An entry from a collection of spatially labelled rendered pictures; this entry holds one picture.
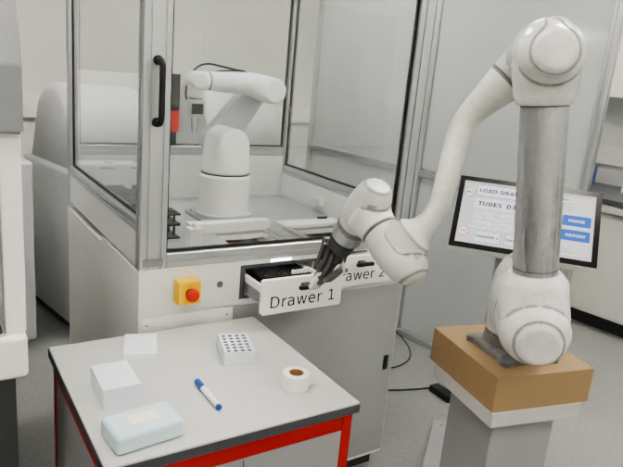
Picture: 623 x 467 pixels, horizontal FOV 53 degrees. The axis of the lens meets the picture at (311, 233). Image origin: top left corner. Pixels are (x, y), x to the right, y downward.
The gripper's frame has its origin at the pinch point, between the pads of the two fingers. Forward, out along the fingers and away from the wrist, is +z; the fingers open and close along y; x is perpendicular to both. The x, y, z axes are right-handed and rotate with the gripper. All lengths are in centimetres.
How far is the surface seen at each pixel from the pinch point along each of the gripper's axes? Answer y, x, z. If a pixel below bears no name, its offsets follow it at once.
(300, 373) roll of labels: -28.6, 19.4, -2.3
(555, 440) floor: -54, -141, 77
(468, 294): 34, -156, 87
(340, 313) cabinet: 4.8, -26.6, 31.2
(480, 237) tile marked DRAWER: 9, -76, -1
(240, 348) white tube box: -13.6, 27.8, 7.7
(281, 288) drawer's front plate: 3.3, 8.2, 7.0
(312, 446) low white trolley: -46, 22, 1
